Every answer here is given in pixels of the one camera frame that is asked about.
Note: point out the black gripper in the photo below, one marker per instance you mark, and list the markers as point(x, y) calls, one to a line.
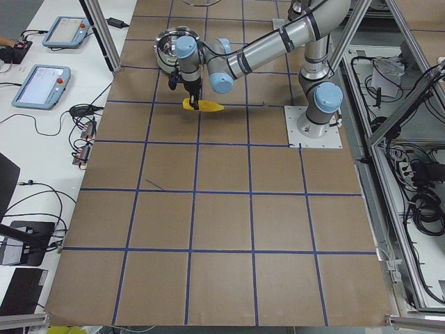
point(192, 87)

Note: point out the yellow corn cob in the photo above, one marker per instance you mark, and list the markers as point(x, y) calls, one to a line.
point(206, 106)

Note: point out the glass pot lid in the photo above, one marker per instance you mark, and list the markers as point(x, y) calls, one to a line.
point(201, 3)

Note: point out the pale green cooking pot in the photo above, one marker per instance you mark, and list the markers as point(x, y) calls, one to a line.
point(164, 46)

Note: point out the usb hub board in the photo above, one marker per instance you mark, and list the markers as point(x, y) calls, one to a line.
point(89, 130)
point(81, 155)

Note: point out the black power adapter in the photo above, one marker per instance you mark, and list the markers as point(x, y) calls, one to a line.
point(117, 23)

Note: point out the brown paper table mat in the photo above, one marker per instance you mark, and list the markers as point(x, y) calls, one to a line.
point(189, 218)

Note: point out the far blue teach pendant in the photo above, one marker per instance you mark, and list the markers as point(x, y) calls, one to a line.
point(66, 32)

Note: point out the blue teach pendant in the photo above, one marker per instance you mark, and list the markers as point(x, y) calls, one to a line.
point(66, 32)
point(43, 87)

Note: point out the near blue teach pendant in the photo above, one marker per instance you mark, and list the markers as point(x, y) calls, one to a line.
point(43, 87)

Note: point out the crumpled white paper bag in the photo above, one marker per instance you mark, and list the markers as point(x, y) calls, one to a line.
point(386, 76)

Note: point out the black monitor stand base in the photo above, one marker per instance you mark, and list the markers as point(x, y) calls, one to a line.
point(25, 242)

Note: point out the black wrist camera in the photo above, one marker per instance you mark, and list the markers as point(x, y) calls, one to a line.
point(174, 79)

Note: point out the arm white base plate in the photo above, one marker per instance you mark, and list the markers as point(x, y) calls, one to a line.
point(304, 134)
point(277, 23)

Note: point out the aluminium frame post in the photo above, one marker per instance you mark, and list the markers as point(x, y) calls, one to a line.
point(97, 21)

